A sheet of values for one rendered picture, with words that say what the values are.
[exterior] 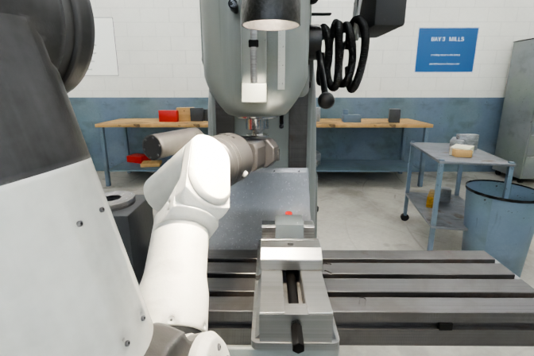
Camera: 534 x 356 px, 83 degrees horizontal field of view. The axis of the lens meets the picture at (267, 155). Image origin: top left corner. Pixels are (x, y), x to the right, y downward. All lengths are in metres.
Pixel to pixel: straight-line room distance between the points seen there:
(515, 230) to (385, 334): 2.08
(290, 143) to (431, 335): 0.62
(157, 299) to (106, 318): 0.13
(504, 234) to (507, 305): 1.90
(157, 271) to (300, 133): 0.76
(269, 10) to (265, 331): 0.48
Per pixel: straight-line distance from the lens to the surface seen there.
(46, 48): 0.21
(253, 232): 0.98
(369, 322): 0.72
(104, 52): 5.46
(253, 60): 0.49
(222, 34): 0.54
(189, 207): 0.35
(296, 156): 1.02
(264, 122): 0.61
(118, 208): 0.68
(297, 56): 0.55
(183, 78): 5.00
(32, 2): 0.20
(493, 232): 2.71
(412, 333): 0.75
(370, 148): 5.18
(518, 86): 5.72
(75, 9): 0.22
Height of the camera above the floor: 1.36
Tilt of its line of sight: 13 degrees down
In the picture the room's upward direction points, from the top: straight up
